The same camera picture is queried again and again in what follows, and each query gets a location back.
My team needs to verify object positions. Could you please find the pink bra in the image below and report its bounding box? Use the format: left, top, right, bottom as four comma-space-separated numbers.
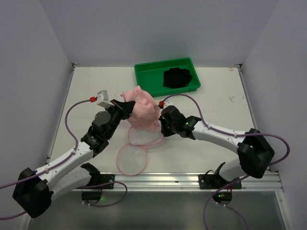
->
121, 86, 159, 130

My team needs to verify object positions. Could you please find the black bra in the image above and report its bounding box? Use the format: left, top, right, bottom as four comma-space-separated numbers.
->
163, 67, 192, 89

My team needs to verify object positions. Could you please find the white pink mesh laundry bag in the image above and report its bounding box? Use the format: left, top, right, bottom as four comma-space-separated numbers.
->
116, 121, 164, 176

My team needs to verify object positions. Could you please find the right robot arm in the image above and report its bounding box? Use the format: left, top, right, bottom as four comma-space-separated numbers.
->
159, 104, 274, 189

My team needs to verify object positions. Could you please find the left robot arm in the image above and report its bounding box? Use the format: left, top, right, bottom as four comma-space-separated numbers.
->
12, 100, 135, 218

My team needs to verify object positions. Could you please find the green plastic tray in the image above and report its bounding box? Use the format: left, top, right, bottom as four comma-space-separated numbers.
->
134, 57, 201, 97

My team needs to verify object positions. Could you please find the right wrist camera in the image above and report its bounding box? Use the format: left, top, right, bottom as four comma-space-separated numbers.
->
158, 100, 173, 109

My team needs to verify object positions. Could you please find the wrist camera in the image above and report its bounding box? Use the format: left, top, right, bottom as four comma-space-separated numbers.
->
158, 100, 173, 109
96, 90, 113, 109

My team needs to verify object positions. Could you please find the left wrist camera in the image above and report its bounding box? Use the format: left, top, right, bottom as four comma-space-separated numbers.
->
96, 90, 113, 109

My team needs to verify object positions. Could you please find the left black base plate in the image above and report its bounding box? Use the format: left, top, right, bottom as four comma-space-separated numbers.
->
81, 163, 115, 189

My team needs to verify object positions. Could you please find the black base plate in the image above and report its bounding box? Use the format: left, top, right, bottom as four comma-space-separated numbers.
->
81, 163, 115, 189
198, 162, 239, 189

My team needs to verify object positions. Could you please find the aluminium mounting rail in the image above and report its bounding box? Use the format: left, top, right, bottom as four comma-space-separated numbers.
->
30, 171, 283, 192

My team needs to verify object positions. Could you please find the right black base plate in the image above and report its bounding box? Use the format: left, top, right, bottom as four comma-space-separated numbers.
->
198, 162, 239, 189

